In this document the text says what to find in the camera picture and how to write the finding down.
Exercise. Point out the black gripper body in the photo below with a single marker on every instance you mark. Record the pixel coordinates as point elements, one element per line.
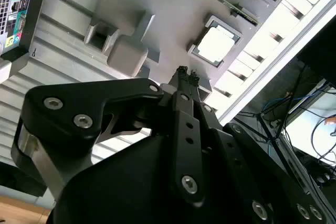
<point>126,187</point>

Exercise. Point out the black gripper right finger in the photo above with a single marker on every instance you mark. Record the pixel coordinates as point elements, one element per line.
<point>236,142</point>

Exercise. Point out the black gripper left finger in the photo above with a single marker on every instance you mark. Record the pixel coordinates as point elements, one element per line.
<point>65,108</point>

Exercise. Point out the silver CPU chip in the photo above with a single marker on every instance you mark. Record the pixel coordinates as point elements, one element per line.
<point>215,44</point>

